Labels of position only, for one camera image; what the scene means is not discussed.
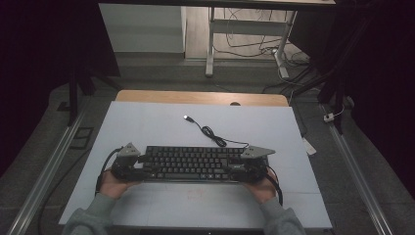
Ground black keyboard cable with plug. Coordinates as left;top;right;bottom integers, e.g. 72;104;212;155
183;115;251;149

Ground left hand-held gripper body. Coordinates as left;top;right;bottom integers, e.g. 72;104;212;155
110;142;147;182

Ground aluminium floor rail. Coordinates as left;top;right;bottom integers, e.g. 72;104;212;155
6;107;86;235
320;103;394;235

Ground black floor socket plate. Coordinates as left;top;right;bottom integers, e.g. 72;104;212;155
69;125;95;151

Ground black metal stand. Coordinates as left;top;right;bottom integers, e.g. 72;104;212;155
290;63;347;135
66;63;122;127

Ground white table mat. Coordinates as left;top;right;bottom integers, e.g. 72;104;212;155
58;100;333;229

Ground white metal desk frame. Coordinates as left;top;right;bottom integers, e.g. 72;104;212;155
205;6;299;79

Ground tangled black floor cables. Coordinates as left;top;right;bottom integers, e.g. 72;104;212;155
213;7;324;96

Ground person's right hand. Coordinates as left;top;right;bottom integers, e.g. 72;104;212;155
242;175;279;206

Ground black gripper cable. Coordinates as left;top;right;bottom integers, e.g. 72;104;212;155
95;147;124;197
265;165;285;207

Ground white paper tag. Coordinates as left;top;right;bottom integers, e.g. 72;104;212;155
300;136;318;157

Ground white cabinet panel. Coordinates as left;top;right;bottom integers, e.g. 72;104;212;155
98;3;187;54

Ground black keyboard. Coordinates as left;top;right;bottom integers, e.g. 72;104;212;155
140;145;270;184

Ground person's left hand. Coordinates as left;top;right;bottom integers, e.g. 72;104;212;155
99;169;142;201

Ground dark curtain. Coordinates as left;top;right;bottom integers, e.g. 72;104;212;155
288;0;415;201
0;0;120;177

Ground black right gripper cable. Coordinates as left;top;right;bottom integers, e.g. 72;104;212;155
265;165;285;207

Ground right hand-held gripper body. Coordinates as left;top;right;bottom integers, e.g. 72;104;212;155
230;145;277;184

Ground black floor cable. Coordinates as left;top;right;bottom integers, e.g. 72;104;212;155
36;146;94;235

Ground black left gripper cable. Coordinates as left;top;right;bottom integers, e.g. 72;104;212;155
95;147;124;197

